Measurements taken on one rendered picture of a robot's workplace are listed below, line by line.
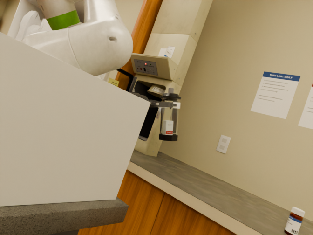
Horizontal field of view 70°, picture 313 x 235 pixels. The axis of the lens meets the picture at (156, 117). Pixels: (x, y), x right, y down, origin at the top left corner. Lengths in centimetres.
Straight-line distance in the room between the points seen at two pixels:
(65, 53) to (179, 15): 111
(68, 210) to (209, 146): 129
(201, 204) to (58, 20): 83
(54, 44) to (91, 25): 10
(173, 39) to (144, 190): 94
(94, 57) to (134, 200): 67
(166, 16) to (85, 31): 111
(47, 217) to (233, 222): 56
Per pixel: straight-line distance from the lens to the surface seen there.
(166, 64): 132
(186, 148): 170
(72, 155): 44
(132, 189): 105
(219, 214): 82
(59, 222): 46
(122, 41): 57
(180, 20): 155
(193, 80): 182
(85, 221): 49
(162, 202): 96
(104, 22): 59
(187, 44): 145
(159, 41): 156
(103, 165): 49
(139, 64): 149
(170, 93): 116
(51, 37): 61
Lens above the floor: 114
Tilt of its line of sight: 1 degrees up
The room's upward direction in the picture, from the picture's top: 20 degrees clockwise
